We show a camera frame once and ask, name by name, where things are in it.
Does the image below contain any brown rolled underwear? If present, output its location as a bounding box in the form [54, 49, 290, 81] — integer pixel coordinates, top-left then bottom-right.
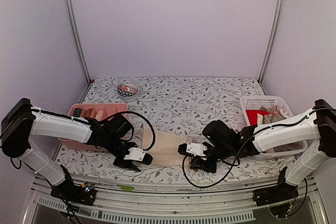
[84, 108, 93, 118]

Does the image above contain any red garment in basket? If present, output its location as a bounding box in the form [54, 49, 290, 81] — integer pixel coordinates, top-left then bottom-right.
[246, 110, 263, 125]

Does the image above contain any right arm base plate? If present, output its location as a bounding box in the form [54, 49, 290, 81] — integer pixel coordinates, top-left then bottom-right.
[252, 184, 299, 206]

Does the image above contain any black white rolled underwear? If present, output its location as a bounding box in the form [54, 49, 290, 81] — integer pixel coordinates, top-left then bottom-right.
[72, 108, 82, 118]

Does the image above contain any cream underwear navy trim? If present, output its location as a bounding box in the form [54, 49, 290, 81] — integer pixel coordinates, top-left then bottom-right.
[95, 110, 103, 121]

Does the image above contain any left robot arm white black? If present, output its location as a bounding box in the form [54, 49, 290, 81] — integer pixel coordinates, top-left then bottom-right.
[1, 98, 146, 200]

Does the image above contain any pink divided organizer box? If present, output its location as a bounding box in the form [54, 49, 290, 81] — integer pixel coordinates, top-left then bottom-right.
[59, 103, 129, 153]

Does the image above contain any right aluminium frame post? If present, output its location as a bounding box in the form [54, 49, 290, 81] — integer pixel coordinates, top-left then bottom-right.
[258, 0, 285, 85]

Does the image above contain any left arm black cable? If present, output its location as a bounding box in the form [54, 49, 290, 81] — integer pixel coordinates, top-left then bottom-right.
[101, 111, 156, 153]

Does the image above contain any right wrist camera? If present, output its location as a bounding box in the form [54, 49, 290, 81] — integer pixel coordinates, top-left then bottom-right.
[177, 142, 207, 160]

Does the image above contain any grey garment in basket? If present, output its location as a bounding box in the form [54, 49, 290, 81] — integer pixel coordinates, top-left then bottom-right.
[262, 114, 285, 124]

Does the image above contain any aluminium front rail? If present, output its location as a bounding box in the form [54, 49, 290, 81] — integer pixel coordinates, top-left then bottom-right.
[23, 176, 329, 223]

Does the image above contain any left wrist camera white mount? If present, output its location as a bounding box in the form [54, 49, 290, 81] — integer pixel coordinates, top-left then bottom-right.
[124, 147, 153, 165]

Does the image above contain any green tape piece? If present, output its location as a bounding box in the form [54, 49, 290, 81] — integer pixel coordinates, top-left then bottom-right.
[118, 184, 134, 192]

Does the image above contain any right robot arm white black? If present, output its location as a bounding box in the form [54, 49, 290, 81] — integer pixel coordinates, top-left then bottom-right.
[186, 99, 335, 201]

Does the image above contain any floral patterned table mat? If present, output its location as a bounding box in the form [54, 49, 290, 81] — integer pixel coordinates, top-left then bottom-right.
[56, 77, 293, 185]

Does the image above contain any aluminium frame post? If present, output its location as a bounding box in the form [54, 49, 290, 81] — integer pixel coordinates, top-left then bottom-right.
[258, 0, 285, 85]
[64, 0, 91, 84]

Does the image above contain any small patterned bowl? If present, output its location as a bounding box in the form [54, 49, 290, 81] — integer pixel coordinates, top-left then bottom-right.
[117, 84, 140, 102]

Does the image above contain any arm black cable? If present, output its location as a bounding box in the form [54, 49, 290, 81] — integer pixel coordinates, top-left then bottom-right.
[181, 129, 257, 188]
[101, 111, 156, 153]

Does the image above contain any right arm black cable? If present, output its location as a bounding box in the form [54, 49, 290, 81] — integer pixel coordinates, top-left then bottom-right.
[181, 129, 257, 188]

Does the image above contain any left aluminium frame post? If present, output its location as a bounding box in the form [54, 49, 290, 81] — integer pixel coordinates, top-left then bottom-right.
[64, 0, 91, 84]

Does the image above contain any white plastic laundry basket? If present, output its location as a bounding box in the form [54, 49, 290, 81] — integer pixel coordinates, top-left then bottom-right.
[239, 95, 308, 161]

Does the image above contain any cream garment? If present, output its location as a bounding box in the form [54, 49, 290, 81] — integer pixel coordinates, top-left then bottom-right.
[146, 131, 193, 167]

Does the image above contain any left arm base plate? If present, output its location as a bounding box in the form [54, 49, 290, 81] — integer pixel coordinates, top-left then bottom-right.
[50, 181, 97, 206]

